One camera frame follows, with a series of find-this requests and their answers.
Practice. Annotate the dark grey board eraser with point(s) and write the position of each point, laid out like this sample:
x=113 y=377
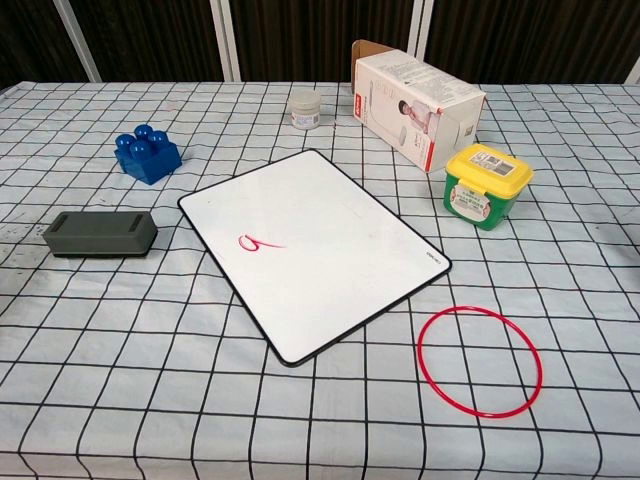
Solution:
x=97 y=235

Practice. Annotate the white dry-erase board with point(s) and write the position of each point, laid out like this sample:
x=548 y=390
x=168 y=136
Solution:
x=310 y=240

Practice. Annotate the small white jar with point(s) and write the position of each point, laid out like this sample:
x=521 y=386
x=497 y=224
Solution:
x=304 y=112

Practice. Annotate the white cardboard product box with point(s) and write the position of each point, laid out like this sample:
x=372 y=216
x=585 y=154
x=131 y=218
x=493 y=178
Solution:
x=400 y=100

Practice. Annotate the green tub with yellow lid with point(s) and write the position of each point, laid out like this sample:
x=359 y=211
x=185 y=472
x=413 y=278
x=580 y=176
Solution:
x=482 y=195

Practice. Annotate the blue toy building block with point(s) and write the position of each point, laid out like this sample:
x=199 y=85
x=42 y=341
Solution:
x=150 y=162

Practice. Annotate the white black checkered tablecloth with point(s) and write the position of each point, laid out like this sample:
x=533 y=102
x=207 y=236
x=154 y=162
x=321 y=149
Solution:
x=150 y=375

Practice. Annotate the white partition frame post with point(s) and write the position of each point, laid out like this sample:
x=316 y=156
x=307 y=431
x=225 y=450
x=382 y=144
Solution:
x=77 y=40
x=226 y=40
x=634 y=70
x=419 y=30

